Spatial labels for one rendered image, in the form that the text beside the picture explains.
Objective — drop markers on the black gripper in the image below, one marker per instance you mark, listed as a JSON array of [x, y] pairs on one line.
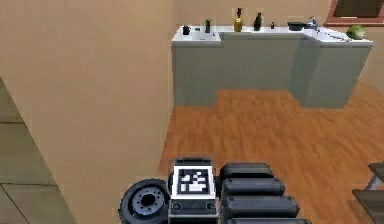
[[145, 201]]

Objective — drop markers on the grey kitchen counter cabinet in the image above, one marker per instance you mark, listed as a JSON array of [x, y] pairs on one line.
[[253, 66]]

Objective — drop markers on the black mug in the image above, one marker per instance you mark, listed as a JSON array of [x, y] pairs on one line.
[[186, 30]]

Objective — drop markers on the yellow vase with dark top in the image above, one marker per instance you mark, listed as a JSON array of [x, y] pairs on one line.
[[238, 22]]

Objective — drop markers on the dark green wine bottle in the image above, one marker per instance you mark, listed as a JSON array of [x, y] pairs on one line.
[[257, 22]]

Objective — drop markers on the small dark shaker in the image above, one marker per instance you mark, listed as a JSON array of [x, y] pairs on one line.
[[272, 25]]

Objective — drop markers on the black pan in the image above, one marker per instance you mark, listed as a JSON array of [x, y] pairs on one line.
[[296, 25]]

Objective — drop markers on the grey kettle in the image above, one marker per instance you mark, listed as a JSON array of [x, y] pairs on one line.
[[312, 23]]

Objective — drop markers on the green lettuce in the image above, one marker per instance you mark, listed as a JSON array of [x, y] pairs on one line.
[[356, 32]]

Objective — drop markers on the brown framed window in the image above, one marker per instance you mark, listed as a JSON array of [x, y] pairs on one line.
[[358, 11]]

